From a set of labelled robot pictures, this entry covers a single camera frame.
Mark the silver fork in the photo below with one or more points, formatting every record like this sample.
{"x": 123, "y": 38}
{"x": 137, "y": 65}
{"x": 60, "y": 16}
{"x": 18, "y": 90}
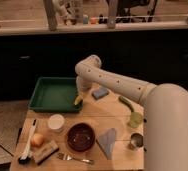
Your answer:
{"x": 67, "y": 157}

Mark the dark metal cup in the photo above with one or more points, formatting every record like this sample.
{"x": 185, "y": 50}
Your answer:
{"x": 136, "y": 141}

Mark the blue folded cloth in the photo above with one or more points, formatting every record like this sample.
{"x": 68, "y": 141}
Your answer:
{"x": 106, "y": 142}

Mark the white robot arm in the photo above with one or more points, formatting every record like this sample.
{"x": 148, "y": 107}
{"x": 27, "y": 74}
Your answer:
{"x": 165, "y": 109}

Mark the green plastic tray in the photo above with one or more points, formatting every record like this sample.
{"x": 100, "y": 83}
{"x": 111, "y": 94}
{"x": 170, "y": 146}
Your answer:
{"x": 55, "y": 95}

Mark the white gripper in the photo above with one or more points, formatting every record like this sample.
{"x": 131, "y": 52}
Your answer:
{"x": 83, "y": 85}

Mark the yellow banana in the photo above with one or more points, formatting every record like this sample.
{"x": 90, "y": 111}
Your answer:
{"x": 78, "y": 99}

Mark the white plastic cup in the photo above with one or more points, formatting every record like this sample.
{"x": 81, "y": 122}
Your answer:
{"x": 56, "y": 122}

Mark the dark red bowl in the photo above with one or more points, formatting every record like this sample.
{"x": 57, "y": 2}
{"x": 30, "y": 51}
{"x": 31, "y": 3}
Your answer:
{"x": 80, "y": 137}

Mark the wooden block eraser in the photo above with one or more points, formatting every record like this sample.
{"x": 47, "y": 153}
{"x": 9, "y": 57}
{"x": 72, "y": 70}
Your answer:
{"x": 45, "y": 151}

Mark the orange fruit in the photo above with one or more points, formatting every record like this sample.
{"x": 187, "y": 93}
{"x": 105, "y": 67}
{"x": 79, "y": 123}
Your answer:
{"x": 37, "y": 140}

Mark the blue sponge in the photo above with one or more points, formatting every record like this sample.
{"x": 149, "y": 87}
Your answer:
{"x": 100, "y": 93}

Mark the green cucumber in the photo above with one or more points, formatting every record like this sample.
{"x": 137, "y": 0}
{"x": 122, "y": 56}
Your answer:
{"x": 124, "y": 100}

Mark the light green cup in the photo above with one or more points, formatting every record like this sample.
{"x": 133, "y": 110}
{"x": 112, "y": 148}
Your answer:
{"x": 136, "y": 119}

